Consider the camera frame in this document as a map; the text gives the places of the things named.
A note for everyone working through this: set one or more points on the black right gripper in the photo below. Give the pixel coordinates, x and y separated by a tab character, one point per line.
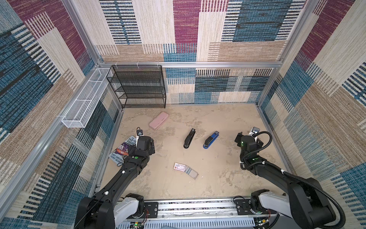
238	139

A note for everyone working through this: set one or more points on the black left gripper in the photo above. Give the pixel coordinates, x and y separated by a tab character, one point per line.
151	148

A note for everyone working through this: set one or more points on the blue stapler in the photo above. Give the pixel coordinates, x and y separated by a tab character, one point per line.
210	140

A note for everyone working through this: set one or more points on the black stapler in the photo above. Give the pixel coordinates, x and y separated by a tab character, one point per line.
189	138

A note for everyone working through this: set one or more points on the red white staple box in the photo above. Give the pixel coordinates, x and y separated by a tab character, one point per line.
179	167

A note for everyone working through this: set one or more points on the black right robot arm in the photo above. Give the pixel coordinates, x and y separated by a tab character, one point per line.
304	201

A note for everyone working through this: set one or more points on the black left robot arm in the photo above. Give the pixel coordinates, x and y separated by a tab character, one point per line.
104	210

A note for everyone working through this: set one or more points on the pink pencil case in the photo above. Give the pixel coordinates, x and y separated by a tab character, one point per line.
158	121

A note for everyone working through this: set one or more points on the colourful paperback book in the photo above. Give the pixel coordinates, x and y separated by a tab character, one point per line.
121	153

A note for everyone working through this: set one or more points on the black mesh shelf rack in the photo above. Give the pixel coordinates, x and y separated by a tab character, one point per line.
138	86

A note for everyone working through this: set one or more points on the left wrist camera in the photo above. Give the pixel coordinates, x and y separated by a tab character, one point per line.
139	133

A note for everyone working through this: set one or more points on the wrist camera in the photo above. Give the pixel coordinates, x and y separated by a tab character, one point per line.
254	131
139	133

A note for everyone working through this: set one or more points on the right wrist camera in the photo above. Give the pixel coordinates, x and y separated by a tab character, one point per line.
254	131

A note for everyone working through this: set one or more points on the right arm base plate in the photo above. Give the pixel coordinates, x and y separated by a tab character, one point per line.
243	207

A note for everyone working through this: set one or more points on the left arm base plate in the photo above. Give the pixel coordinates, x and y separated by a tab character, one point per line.
149	211

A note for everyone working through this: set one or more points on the white wire mesh basket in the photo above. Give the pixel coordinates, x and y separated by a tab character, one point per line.
85	104

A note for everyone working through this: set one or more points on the aluminium front rail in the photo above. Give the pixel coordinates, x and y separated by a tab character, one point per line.
206	213

